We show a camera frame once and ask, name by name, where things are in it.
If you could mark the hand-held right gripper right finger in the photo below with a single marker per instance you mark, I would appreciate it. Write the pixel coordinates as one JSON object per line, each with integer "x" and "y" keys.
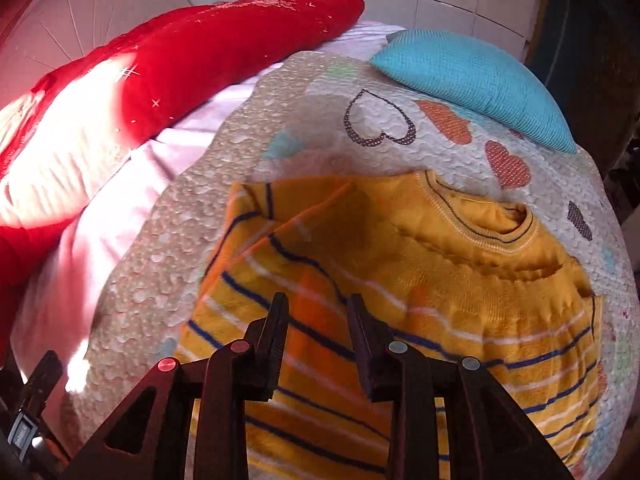
{"x": 361, "y": 355}

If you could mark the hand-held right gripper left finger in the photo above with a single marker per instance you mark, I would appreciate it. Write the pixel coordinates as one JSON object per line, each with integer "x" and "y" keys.
{"x": 280, "y": 345}

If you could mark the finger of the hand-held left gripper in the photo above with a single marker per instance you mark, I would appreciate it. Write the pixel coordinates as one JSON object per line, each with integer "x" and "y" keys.
{"x": 42, "y": 385}

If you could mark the yellow striped sweater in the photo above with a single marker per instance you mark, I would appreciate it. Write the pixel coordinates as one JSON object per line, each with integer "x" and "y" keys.
{"x": 450, "y": 280}

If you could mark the white heart-print quilt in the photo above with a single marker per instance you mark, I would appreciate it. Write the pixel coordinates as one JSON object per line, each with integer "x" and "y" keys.
{"x": 200, "y": 210}

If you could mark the light blue pillow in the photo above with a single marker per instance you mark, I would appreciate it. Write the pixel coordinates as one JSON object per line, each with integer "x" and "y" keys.
{"x": 470, "y": 80}

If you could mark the pink round headboard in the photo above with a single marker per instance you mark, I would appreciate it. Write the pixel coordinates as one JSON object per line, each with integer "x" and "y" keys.
{"x": 100, "y": 15}

